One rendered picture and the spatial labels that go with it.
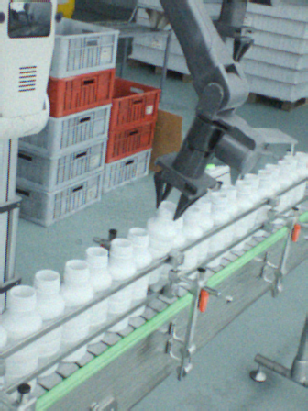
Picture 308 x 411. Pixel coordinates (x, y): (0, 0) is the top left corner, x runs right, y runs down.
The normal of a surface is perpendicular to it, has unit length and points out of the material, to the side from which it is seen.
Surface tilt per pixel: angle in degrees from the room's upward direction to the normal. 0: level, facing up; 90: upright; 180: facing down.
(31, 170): 90
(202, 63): 88
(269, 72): 91
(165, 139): 102
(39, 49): 90
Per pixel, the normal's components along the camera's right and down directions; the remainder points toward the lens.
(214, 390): 0.14, -0.91
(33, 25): 0.82, 0.33
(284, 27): -0.52, 0.26
